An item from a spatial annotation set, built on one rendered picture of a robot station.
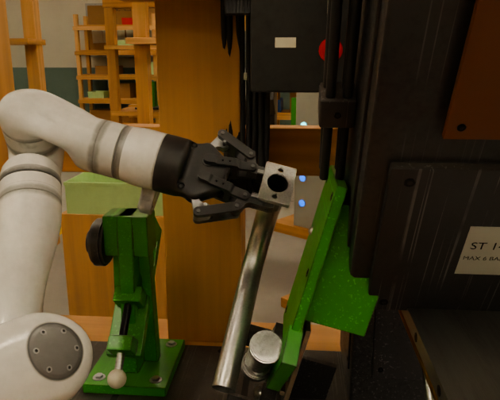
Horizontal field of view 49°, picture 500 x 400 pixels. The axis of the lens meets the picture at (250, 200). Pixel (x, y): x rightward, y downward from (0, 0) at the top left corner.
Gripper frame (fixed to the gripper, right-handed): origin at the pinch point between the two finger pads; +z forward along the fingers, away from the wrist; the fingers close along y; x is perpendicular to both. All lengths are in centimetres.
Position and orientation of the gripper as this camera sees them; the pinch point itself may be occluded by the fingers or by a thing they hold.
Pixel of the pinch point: (267, 190)
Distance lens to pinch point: 69.8
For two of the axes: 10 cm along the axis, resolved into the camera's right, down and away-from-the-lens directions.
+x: -1.2, 4.6, 8.8
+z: 9.7, 2.5, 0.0
